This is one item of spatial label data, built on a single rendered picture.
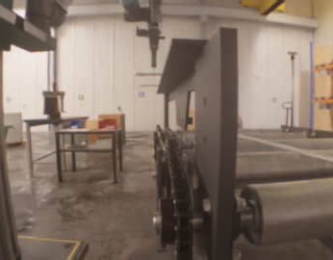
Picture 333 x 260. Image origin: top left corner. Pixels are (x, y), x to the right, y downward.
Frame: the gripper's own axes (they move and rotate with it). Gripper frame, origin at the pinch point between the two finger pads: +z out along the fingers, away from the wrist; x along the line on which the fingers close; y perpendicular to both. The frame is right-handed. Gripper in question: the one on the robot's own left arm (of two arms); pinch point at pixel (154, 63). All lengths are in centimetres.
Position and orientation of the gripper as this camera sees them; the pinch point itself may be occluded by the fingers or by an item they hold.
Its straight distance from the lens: 115.3
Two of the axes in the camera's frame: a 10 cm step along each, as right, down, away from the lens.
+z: 0.0, 10.0, 0.9
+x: -0.7, -0.9, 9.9
